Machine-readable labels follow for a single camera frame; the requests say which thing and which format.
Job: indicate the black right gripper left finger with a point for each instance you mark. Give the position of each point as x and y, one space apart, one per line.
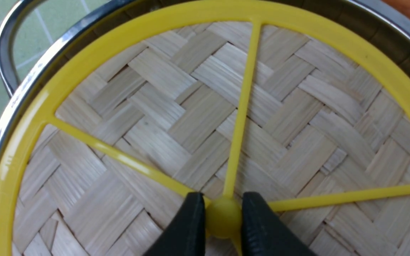
185 235

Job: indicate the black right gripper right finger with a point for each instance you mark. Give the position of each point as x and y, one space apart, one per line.
262 232

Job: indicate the woven bamboo steamer lid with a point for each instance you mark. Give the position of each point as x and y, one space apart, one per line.
205 124

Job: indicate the stainless steel pot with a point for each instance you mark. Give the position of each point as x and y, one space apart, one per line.
20 89

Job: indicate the green checkered tablecloth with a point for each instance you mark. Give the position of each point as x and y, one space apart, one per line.
43 25

